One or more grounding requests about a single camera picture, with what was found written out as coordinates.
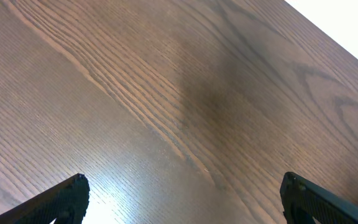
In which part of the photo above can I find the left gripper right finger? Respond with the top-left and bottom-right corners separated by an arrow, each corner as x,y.
280,172 -> 358,224

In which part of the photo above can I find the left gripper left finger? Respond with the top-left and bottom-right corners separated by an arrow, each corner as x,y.
0,173 -> 90,224

